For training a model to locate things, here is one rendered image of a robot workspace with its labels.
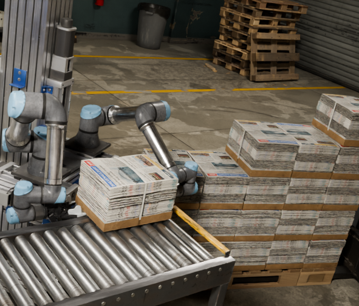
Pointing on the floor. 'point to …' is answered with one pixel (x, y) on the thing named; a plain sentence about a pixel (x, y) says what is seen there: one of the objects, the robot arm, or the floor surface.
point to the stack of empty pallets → (234, 47)
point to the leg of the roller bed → (217, 295)
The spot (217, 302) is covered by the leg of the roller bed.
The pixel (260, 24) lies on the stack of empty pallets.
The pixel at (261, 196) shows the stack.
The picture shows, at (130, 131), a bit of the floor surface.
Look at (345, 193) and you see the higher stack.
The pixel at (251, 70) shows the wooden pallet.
